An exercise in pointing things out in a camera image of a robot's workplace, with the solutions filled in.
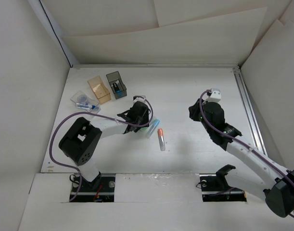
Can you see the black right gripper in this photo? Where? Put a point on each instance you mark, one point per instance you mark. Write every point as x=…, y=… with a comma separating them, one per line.
x=193, y=110

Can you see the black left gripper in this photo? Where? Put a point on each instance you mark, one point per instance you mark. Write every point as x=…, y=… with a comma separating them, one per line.
x=145, y=121

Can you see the green clear-cap highlighter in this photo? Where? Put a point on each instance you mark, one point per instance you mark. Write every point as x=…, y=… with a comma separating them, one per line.
x=144, y=129

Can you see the light blue highlighter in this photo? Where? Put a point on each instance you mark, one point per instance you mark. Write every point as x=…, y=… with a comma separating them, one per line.
x=152, y=128

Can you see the orange highlighter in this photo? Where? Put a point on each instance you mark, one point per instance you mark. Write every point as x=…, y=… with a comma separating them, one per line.
x=161, y=140

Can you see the black marker blue cap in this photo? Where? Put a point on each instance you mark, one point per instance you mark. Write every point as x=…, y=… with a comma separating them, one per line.
x=116, y=88

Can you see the clear bottle blue nozzle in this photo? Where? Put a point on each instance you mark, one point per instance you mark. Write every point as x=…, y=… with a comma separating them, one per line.
x=85, y=106

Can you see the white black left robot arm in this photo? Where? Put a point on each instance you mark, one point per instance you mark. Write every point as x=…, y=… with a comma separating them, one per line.
x=80, y=141

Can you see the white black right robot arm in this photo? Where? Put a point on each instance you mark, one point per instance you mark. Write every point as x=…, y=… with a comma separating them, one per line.
x=276, y=184

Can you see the grey translucent container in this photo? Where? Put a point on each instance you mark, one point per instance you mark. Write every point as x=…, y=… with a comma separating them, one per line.
x=116, y=77

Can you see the orange translucent container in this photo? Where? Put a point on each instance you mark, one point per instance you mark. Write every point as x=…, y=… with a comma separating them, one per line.
x=99, y=89

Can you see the clear translucent container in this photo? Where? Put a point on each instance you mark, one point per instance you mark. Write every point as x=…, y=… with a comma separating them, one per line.
x=81, y=97

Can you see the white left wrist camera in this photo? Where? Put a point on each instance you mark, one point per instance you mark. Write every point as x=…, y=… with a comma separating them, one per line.
x=139, y=99

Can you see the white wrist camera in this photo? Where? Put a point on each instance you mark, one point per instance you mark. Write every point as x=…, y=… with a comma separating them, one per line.
x=139, y=99
x=214, y=95

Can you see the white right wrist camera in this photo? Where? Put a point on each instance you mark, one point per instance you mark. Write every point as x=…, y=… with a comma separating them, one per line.
x=214, y=95

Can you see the aluminium rail back edge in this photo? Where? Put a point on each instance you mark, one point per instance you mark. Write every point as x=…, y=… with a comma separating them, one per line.
x=157, y=65

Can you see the aluminium rail edge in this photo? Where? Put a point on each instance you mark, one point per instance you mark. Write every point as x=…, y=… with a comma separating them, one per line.
x=251, y=117
x=157, y=65

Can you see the aluminium rail right edge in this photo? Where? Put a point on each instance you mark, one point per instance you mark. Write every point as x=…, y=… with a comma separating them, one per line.
x=251, y=117

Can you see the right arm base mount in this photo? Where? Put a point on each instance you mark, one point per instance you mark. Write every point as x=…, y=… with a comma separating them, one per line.
x=214, y=187

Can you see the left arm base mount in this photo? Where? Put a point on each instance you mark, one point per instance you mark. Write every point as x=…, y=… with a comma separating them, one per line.
x=104, y=191

